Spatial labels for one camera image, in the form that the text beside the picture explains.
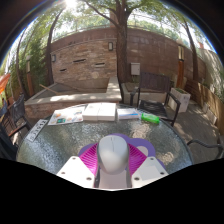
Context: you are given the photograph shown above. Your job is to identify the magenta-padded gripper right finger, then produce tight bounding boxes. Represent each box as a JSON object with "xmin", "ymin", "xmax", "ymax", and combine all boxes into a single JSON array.
[{"xmin": 127, "ymin": 144, "xmax": 170, "ymax": 189}]

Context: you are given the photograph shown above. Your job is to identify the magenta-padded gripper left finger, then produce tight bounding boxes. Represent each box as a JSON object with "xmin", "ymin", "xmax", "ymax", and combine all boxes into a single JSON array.
[{"xmin": 56, "ymin": 143, "xmax": 101, "ymax": 189}]

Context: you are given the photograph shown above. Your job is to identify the white computer mouse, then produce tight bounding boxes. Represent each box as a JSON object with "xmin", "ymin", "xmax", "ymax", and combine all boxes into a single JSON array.
[{"xmin": 94, "ymin": 134, "xmax": 133, "ymax": 191}]

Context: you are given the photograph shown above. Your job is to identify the purple paw-shaped mouse pad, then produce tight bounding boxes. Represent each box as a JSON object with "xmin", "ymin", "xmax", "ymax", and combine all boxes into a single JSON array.
[{"xmin": 78, "ymin": 132, "xmax": 168, "ymax": 170}]

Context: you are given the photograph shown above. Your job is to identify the green packet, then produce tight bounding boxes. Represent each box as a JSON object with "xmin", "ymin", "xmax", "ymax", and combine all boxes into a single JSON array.
[{"xmin": 140, "ymin": 112, "xmax": 161, "ymax": 125}]

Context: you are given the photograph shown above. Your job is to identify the white license plate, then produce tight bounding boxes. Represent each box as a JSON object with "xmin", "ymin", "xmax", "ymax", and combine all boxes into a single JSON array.
[{"xmin": 25, "ymin": 118, "xmax": 50, "ymax": 143}]

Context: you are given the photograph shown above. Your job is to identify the printed picture sheet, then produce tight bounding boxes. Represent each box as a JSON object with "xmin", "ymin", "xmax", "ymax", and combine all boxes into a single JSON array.
[{"xmin": 47, "ymin": 103, "xmax": 88, "ymax": 127}]

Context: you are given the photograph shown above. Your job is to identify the small white and blue box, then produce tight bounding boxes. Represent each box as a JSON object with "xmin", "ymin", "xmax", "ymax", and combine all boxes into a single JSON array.
[{"xmin": 116, "ymin": 107, "xmax": 142, "ymax": 121}]

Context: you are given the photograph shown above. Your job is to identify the large flat white box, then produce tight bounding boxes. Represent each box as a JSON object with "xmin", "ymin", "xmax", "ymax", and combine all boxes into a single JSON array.
[{"xmin": 81, "ymin": 102, "xmax": 118, "ymax": 122}]

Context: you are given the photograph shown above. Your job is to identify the black metal chair armrest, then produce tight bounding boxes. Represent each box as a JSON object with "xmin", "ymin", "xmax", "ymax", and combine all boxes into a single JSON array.
[{"xmin": 186, "ymin": 134, "xmax": 224, "ymax": 161}]

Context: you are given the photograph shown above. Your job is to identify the black armchair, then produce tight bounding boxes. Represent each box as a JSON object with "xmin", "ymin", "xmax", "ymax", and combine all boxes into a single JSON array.
[{"xmin": 0, "ymin": 121, "xmax": 18, "ymax": 162}]

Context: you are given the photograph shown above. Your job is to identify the white rectangular planter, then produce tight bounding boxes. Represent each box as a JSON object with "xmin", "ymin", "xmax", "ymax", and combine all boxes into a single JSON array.
[{"xmin": 168, "ymin": 87, "xmax": 192, "ymax": 113}]

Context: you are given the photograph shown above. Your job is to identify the black mesh-back chair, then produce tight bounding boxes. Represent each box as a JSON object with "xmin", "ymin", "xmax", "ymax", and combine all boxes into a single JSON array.
[{"xmin": 8, "ymin": 93, "xmax": 33, "ymax": 134}]

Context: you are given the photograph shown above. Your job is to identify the wooden stick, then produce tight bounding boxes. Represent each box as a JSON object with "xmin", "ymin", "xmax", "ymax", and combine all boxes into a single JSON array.
[{"xmin": 38, "ymin": 83, "xmax": 61, "ymax": 96}]

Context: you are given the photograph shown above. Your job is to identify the dark slatted metal chair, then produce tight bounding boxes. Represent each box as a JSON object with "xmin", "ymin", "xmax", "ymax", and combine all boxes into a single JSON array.
[{"xmin": 129, "ymin": 71, "xmax": 183, "ymax": 128}]

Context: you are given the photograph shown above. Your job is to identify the orange fabric canopy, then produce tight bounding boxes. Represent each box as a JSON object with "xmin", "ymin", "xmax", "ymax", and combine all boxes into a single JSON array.
[{"xmin": 0, "ymin": 73, "xmax": 12, "ymax": 96}]

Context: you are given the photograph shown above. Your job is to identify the thin curved tree trunk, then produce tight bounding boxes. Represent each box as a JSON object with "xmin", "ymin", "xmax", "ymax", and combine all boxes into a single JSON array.
[{"xmin": 44, "ymin": 9, "xmax": 65, "ymax": 87}]

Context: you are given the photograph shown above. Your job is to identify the thin leaning tree trunk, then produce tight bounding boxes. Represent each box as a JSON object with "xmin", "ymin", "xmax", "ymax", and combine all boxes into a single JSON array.
[{"xmin": 182, "ymin": 19, "xmax": 200, "ymax": 83}]

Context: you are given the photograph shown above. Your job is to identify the thick forked tree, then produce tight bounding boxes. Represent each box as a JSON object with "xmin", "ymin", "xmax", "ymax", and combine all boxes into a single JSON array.
[{"xmin": 81, "ymin": 0, "xmax": 148, "ymax": 85}]

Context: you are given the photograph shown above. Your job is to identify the grey wall electrical box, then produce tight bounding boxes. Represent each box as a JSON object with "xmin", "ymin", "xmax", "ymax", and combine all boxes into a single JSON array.
[{"xmin": 129, "ymin": 62, "xmax": 142, "ymax": 77}]

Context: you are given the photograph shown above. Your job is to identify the wooden lamp post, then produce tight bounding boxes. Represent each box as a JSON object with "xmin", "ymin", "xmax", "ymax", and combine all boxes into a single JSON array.
[
  {"xmin": 25, "ymin": 54, "xmax": 35, "ymax": 98},
  {"xmin": 177, "ymin": 44, "xmax": 186, "ymax": 89}
]

